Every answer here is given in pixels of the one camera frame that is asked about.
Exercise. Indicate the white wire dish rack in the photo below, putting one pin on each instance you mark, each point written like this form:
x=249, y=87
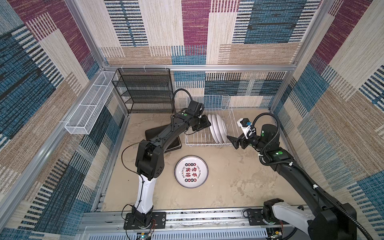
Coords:
x=222, y=119

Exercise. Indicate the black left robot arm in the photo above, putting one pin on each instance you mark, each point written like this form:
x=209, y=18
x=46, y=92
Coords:
x=150, y=156

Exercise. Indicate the black mesh shelf rack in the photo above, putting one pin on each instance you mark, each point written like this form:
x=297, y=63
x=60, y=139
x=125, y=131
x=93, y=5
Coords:
x=145, y=90

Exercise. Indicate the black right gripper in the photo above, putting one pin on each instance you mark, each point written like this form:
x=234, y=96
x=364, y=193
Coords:
x=235, y=141

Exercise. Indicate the white wire wall basket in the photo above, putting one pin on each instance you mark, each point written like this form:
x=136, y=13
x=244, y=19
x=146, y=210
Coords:
x=87, y=112

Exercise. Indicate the aluminium front rail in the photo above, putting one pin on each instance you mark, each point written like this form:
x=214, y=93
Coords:
x=196, y=224

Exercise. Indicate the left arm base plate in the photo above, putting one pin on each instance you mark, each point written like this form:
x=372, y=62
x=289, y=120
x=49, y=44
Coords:
x=138, y=221

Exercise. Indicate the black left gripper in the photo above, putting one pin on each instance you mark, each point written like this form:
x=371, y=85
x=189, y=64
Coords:
x=205, y=123

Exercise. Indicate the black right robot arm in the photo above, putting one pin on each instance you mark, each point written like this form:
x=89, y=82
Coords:
x=326, y=219

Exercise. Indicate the white round printed plate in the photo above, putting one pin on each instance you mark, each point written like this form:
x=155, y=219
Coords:
x=191, y=172

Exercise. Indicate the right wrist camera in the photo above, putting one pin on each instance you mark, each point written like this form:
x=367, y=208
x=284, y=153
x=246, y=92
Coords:
x=247, y=127

